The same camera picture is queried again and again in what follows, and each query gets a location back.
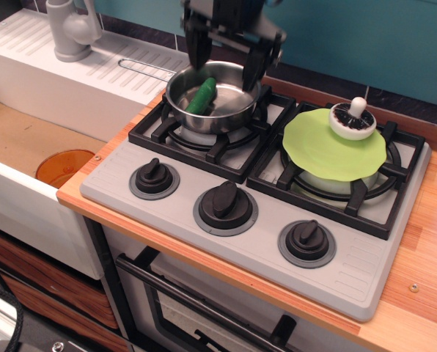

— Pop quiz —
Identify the black burner grate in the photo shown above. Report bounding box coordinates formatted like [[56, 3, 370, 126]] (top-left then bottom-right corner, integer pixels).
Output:
[[247, 102, 431, 240], [128, 85, 296, 183]]

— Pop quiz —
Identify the black cable lower left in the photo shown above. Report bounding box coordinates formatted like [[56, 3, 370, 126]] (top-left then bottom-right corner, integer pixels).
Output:
[[0, 287, 24, 352]]

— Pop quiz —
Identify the white toy sink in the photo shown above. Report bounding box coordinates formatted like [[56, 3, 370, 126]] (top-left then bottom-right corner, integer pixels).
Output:
[[0, 10, 188, 279]]

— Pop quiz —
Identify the black left stove knob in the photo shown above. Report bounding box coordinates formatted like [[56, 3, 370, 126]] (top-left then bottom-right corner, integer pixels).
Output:
[[129, 158, 180, 201]]

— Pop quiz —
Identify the black stove knob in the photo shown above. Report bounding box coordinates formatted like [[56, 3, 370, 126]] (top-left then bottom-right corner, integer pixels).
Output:
[[129, 158, 180, 201], [193, 181, 259, 237], [278, 220, 337, 269]]

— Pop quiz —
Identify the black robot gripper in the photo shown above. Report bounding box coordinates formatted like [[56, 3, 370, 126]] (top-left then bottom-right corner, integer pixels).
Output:
[[181, 1, 287, 92]]

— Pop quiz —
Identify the white toy mushroom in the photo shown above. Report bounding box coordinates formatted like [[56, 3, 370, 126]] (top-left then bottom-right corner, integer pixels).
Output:
[[328, 97, 377, 141]]

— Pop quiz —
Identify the toy oven door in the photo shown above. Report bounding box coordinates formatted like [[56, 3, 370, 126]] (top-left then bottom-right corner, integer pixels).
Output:
[[103, 227, 364, 351]]

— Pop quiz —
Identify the grey toy faucet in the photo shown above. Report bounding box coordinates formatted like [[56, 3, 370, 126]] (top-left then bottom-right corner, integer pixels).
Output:
[[45, 0, 102, 62]]

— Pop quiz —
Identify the grey toy stove top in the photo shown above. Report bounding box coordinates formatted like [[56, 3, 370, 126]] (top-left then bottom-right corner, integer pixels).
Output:
[[79, 98, 432, 323]]

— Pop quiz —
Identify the black right burner grate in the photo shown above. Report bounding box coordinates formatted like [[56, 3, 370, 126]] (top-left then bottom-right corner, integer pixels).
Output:
[[247, 102, 431, 240]]

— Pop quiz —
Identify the stainless steel pot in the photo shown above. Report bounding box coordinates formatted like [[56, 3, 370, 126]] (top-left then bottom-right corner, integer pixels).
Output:
[[117, 58, 262, 135]]

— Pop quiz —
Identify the wooden drawer front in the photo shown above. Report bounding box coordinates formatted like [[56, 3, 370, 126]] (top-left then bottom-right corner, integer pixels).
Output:
[[0, 230, 128, 351]]

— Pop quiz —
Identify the black left burner grate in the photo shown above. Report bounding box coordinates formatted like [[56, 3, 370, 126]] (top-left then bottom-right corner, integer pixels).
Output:
[[128, 85, 296, 183]]

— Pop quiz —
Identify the black right stove knob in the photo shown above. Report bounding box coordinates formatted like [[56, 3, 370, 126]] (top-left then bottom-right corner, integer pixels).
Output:
[[278, 220, 337, 269]]

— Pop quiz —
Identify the black oven door handle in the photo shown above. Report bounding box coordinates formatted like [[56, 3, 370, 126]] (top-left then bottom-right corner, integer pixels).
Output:
[[115, 246, 296, 351]]

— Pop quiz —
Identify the black middle stove knob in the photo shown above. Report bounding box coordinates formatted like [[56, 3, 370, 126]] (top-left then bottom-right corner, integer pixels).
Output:
[[193, 181, 259, 237]]

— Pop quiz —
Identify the light green plastic plate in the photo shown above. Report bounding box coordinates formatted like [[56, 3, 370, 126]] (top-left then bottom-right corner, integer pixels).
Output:
[[282, 109, 387, 182]]

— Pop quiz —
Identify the green toy pickle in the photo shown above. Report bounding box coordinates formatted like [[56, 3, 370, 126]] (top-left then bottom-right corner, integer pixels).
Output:
[[185, 77, 216, 115]]

